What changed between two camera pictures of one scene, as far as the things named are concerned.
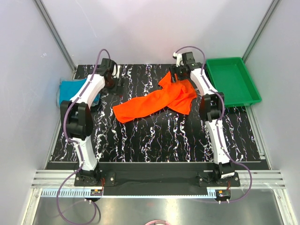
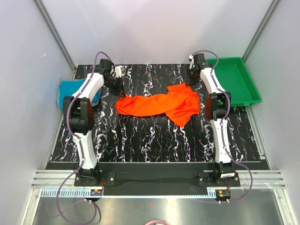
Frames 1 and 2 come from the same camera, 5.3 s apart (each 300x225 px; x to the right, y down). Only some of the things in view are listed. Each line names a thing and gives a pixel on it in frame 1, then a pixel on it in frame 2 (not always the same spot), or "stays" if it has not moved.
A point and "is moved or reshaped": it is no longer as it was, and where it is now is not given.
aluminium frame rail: x=263 y=179 stays
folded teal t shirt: x=68 y=88 stays
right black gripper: x=173 y=69 → x=191 y=81
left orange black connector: x=96 y=192 stays
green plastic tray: x=230 y=78 stays
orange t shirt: x=177 y=96 is moved or reshaped
